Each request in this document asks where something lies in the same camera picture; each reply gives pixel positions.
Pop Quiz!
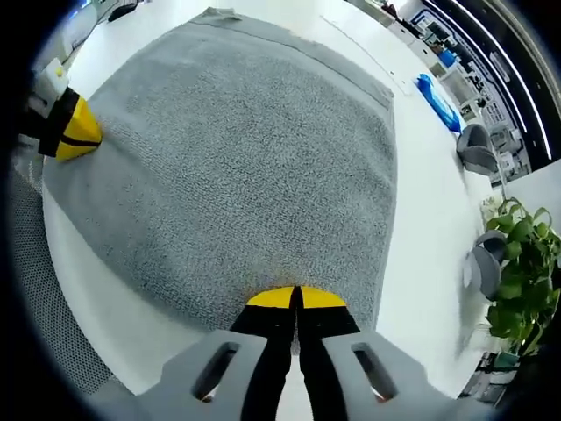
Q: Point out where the white plant pot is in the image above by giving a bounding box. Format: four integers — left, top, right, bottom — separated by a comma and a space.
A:
479, 196, 505, 229

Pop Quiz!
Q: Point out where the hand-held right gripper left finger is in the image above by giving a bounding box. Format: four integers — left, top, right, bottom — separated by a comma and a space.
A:
144, 286, 300, 421

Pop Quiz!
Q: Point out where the grey neck pillow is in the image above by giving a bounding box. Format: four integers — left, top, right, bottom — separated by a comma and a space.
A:
455, 124, 501, 175
463, 230, 509, 302

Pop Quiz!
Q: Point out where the grey towel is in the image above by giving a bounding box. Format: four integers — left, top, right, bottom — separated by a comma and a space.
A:
41, 7, 399, 332

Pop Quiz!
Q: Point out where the small black object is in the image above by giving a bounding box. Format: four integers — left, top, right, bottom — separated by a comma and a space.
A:
107, 3, 140, 23

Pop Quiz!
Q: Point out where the blue wipes packet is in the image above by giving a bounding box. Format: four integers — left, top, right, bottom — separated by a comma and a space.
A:
415, 73, 464, 133

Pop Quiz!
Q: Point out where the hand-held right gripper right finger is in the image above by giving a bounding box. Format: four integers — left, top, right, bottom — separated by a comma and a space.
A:
300, 286, 433, 421

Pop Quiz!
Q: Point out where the green potted plant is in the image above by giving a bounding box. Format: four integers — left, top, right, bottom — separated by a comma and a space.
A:
481, 196, 561, 356

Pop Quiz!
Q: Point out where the grey mesh chair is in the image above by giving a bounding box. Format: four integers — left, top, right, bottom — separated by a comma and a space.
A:
8, 144, 137, 396

